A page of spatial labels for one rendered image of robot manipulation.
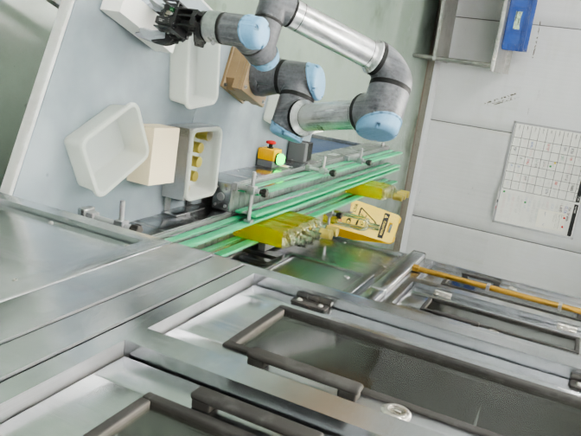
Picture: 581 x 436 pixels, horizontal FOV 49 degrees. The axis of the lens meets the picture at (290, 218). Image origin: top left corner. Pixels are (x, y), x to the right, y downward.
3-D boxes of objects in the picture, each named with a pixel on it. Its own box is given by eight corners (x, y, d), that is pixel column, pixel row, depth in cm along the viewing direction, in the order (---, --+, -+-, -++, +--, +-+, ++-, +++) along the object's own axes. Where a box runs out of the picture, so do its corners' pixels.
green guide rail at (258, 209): (234, 212, 214) (255, 218, 211) (234, 209, 214) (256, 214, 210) (386, 163, 369) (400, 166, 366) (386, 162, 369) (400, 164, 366)
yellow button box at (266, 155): (255, 164, 249) (271, 168, 246) (257, 145, 247) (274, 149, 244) (263, 163, 255) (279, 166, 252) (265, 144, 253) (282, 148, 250)
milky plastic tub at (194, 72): (161, 105, 189) (186, 110, 185) (162, 27, 181) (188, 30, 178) (194, 99, 204) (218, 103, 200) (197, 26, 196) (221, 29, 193)
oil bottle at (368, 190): (344, 192, 314) (399, 204, 303) (346, 181, 312) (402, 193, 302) (348, 190, 319) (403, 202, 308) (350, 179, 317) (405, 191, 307)
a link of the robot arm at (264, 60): (289, 35, 164) (273, 14, 154) (276, 76, 162) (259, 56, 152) (262, 32, 167) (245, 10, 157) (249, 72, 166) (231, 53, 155)
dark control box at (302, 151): (285, 158, 273) (303, 162, 270) (288, 140, 271) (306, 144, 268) (293, 157, 281) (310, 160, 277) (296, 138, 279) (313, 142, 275)
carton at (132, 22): (107, -15, 155) (127, -13, 152) (161, 29, 177) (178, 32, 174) (99, 9, 154) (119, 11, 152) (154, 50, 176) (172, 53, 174)
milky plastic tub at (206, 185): (162, 196, 197) (186, 202, 193) (169, 124, 191) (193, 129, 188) (194, 189, 212) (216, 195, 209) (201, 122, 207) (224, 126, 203)
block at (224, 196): (209, 208, 212) (227, 212, 209) (213, 180, 210) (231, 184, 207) (215, 206, 215) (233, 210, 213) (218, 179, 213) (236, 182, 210)
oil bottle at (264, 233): (232, 235, 217) (288, 250, 209) (233, 219, 215) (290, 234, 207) (240, 232, 222) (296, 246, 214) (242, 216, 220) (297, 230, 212)
